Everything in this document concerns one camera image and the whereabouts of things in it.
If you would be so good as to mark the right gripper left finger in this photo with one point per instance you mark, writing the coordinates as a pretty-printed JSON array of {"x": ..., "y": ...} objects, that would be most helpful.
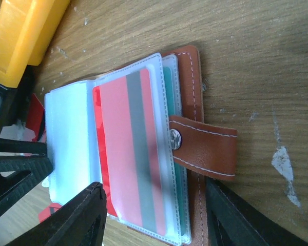
[{"x": 79, "y": 222}]

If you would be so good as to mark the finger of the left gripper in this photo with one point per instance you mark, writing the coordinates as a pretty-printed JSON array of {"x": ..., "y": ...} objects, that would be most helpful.
[
  {"x": 17, "y": 146},
  {"x": 19, "y": 175}
]

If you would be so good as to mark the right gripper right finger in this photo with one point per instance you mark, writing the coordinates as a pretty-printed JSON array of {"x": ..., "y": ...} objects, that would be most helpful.
[{"x": 233, "y": 221}]

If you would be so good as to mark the red black-striped card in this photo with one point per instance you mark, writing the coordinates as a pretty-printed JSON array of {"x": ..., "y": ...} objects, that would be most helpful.
[{"x": 47, "y": 212}]

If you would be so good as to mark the teal white credit card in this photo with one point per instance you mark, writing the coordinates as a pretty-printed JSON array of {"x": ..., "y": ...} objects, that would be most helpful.
[{"x": 174, "y": 108}]

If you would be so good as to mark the brown leather card holder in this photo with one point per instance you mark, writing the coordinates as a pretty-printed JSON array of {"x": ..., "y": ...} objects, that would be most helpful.
[{"x": 203, "y": 150}]

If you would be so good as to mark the red credit card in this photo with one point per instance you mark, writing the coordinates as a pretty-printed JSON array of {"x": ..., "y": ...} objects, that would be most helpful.
[{"x": 35, "y": 122}]

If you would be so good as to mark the thin red white card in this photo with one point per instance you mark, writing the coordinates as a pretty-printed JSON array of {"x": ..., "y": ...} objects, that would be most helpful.
[{"x": 128, "y": 151}]

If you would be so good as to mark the yellow card bin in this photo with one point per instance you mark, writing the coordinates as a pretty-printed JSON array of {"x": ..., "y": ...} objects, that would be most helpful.
[{"x": 26, "y": 30}]

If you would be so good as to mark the black card bin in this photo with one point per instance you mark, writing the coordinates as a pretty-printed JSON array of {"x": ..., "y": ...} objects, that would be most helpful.
[{"x": 12, "y": 100}]

